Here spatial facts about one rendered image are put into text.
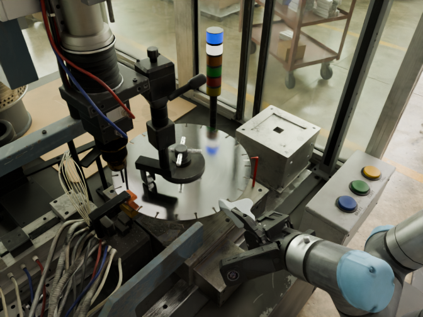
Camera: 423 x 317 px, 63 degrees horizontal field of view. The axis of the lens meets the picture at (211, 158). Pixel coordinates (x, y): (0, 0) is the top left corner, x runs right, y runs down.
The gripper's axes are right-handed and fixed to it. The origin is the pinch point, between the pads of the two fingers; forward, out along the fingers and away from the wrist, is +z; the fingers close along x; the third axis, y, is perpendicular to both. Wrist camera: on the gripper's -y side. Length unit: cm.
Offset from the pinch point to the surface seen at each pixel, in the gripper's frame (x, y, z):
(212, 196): 8.3, 0.2, 1.4
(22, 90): 45, -20, 68
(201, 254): -2.9, -6.4, 2.5
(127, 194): 15.4, -15.2, 7.4
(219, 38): 40.6, 23.8, 15.6
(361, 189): -3.7, 33.0, -10.4
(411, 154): -61, 183, 66
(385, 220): -73, 119, 48
